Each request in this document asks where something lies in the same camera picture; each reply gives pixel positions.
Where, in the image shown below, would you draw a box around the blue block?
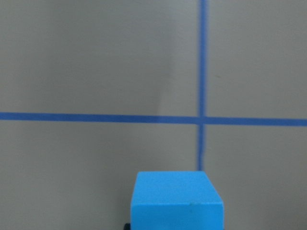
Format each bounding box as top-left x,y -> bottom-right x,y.
130,171 -> 224,230

